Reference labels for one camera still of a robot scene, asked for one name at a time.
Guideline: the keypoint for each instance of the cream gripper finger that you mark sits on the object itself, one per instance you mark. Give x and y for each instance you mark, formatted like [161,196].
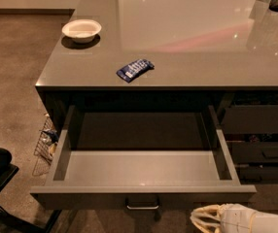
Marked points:
[208,219]

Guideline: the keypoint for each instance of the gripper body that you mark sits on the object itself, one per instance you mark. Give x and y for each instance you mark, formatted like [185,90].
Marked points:
[247,219]

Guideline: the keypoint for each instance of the grey top drawer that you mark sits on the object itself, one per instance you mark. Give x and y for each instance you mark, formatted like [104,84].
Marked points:
[140,161]

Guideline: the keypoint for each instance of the grey drawer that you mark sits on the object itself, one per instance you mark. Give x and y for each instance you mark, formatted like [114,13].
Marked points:
[261,119]
[258,174]
[255,152]
[140,161]

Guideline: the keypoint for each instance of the right lower grey drawer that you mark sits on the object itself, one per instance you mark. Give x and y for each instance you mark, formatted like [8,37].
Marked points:
[258,174]

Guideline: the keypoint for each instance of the right middle grey drawer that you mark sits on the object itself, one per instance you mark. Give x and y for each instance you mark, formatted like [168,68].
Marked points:
[255,152]

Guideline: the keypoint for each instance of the right upper grey drawer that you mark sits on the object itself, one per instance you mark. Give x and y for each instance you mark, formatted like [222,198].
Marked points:
[261,119]

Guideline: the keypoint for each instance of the blue snack packet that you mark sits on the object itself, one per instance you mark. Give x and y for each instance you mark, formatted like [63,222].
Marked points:
[134,69]

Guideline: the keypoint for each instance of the grey counter cabinet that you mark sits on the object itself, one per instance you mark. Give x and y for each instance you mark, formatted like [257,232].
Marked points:
[207,53]

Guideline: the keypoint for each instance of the black office chair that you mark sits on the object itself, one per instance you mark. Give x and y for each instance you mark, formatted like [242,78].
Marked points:
[7,172]

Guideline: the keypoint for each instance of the white paper bowl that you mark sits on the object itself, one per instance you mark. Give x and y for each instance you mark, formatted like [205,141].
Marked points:
[81,31]

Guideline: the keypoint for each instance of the wire mesh basket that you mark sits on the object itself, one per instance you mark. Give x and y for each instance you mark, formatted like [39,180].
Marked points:
[45,147]

